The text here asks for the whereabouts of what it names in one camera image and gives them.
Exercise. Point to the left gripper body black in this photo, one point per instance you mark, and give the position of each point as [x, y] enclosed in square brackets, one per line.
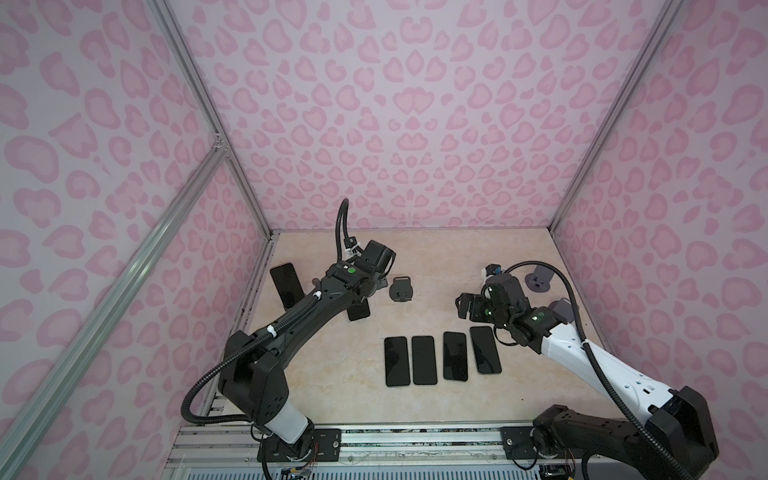
[381, 282]

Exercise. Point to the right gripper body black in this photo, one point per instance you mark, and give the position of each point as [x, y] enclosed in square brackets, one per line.
[485, 311]

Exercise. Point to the grey phone stand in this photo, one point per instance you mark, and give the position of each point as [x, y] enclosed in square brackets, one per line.
[539, 280]

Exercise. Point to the black phone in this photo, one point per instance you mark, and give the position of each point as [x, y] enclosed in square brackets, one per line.
[287, 284]
[424, 360]
[359, 311]
[455, 360]
[396, 358]

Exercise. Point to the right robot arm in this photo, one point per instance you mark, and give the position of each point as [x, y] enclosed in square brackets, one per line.
[662, 432]

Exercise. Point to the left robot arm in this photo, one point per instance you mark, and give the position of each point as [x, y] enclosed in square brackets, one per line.
[254, 378]

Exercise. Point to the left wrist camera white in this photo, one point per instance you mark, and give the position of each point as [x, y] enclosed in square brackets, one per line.
[351, 248]

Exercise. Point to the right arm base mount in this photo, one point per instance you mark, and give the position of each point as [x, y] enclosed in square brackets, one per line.
[526, 443]

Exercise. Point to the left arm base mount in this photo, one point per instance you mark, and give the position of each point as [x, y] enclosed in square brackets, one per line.
[317, 444]

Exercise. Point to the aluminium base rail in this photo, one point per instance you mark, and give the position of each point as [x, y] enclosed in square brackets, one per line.
[442, 450]

